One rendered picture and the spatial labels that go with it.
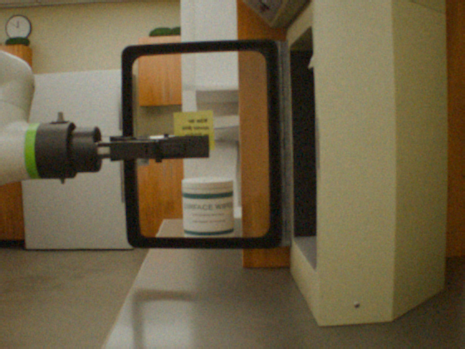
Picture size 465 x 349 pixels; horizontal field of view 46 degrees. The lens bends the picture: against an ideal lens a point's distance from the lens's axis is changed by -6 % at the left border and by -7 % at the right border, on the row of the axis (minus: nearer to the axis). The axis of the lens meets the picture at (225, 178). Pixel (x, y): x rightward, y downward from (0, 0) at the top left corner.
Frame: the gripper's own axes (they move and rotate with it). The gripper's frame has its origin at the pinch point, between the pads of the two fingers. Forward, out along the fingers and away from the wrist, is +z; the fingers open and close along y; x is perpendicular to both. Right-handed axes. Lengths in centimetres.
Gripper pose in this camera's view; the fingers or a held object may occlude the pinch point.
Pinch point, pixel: (202, 145)
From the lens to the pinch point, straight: 92.0
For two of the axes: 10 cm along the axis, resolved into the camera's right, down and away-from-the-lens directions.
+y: -0.2, -1.0, 10.0
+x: 0.2, 10.0, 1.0
